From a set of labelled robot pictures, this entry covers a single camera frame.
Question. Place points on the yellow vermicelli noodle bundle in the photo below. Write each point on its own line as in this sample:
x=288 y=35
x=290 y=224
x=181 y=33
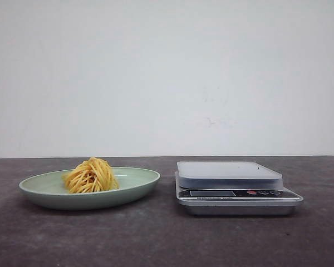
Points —
x=92 y=175

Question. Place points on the silver digital kitchen scale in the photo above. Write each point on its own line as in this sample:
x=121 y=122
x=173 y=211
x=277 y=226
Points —
x=232 y=188

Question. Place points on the light green oval plate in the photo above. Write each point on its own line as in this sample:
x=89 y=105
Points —
x=48 y=190

